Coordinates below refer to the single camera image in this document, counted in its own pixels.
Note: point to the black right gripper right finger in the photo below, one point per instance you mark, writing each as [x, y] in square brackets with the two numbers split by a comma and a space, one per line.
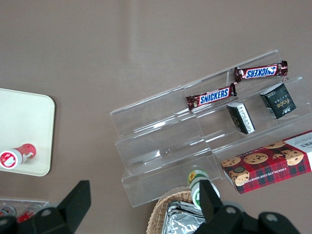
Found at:
[206, 200]

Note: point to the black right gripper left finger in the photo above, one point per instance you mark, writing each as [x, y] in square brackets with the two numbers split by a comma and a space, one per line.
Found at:
[76, 202]

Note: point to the foil wrapped sandwich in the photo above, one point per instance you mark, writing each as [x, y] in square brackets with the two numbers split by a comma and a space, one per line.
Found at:
[180, 221]

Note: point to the woven wicker basket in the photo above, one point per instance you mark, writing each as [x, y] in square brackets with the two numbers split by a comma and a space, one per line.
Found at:
[158, 209]

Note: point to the cream rectangular tray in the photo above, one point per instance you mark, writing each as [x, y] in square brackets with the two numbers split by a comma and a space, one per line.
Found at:
[24, 126]

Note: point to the green bottle with flower cap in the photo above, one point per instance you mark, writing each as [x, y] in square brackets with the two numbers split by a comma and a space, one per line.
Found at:
[195, 181]

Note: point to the small red labelled bottle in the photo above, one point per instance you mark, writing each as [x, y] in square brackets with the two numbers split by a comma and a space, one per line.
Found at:
[28, 213]

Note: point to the clear acrylic storage box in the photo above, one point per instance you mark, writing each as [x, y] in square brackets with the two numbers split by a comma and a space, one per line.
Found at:
[24, 202]

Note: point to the red tartan cookie box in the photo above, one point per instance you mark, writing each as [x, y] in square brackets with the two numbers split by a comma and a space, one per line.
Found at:
[268, 168]

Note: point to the small bottle with white lid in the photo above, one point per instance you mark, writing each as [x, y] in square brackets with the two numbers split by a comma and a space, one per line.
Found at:
[6, 210]

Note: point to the clear acrylic stepped shelf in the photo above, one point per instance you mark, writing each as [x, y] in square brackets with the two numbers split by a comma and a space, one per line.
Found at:
[263, 131]
[158, 146]

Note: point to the red bottle with white cap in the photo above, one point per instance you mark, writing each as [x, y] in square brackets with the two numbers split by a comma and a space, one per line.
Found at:
[20, 153]

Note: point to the small black and white box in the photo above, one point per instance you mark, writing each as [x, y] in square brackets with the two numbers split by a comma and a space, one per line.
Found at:
[241, 117]

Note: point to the Snickers chocolate bar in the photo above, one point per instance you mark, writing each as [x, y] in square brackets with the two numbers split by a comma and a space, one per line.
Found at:
[260, 71]
[211, 96]

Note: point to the black Face carton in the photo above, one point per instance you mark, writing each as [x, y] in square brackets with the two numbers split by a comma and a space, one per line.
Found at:
[280, 102]

